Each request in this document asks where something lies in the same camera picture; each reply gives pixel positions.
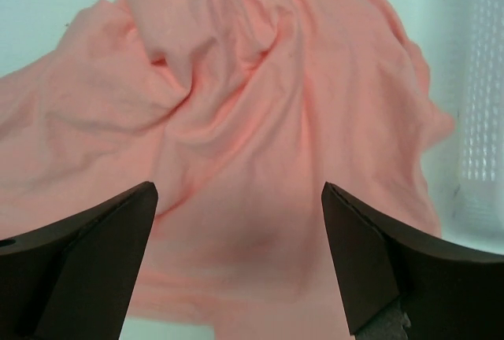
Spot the white plastic basket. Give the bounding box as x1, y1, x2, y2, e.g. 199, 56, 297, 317
454, 0, 503, 242

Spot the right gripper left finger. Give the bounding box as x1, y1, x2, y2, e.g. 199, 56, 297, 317
1, 182, 158, 340

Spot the pink t-shirt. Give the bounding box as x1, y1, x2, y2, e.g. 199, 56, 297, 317
1, 0, 454, 339

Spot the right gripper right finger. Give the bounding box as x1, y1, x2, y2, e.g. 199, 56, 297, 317
321, 183, 503, 340

